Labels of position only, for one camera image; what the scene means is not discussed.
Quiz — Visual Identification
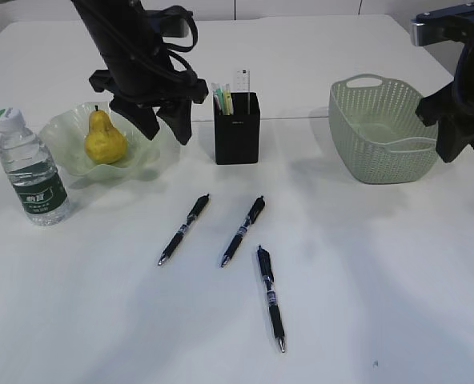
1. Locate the black pen on ruler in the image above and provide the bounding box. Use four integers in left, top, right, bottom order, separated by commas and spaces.
257, 246, 287, 353

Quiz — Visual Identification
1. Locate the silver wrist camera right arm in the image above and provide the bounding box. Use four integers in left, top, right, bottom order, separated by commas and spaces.
410, 2, 474, 46

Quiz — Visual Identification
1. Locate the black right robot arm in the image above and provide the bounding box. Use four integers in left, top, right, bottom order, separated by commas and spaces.
185, 15, 474, 162

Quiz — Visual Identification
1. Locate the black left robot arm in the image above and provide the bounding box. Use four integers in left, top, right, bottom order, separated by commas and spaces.
74, 1, 208, 145

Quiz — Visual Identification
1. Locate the black pen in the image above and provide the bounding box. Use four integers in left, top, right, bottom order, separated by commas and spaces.
220, 196, 265, 268
257, 246, 287, 353
158, 194, 210, 266

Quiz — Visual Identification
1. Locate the clear water bottle green label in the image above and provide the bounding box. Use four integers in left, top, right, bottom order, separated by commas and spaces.
0, 107, 70, 226

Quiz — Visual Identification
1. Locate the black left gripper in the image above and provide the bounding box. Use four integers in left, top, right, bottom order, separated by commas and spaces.
89, 70, 208, 145

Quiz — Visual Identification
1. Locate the yellow pear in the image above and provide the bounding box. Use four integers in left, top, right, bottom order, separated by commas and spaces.
84, 105, 128, 164

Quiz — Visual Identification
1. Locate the black square pen holder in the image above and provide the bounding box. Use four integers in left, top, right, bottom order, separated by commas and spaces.
212, 92, 260, 165

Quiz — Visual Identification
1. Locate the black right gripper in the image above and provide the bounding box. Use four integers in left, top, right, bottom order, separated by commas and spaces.
416, 82, 474, 163

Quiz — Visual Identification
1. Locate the green wavy glass plate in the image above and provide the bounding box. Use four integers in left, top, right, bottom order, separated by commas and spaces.
38, 102, 171, 181

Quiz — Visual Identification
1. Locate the green woven plastic basket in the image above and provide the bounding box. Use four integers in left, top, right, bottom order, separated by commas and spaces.
328, 74, 439, 184

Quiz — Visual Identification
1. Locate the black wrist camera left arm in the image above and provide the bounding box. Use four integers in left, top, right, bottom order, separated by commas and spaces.
144, 6, 193, 38

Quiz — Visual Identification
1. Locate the clear plastic ruler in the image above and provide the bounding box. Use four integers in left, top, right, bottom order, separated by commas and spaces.
232, 69, 251, 113

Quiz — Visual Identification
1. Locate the yellow utility knife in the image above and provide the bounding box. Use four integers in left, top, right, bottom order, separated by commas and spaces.
222, 83, 234, 115

